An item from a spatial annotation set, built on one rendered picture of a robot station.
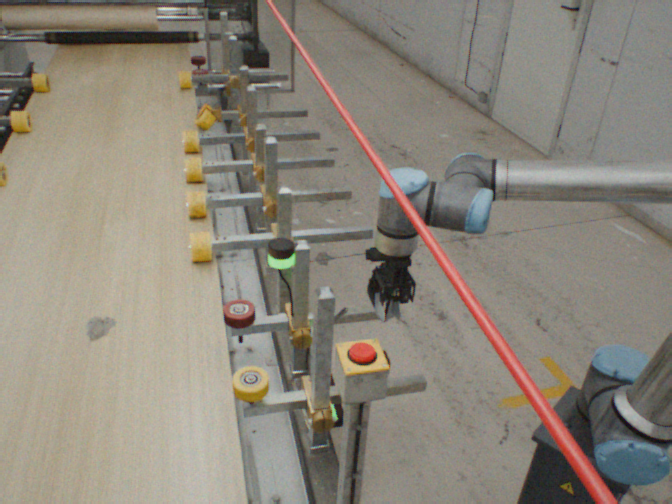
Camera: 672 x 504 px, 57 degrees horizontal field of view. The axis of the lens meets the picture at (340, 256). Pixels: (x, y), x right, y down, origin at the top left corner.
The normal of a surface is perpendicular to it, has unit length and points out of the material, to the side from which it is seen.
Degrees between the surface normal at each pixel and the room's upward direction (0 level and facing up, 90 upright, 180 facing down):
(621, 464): 95
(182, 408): 0
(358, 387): 90
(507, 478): 0
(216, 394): 0
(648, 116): 90
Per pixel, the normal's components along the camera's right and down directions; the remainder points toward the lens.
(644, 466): -0.25, 0.59
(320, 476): 0.05, -0.84
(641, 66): -0.94, 0.14
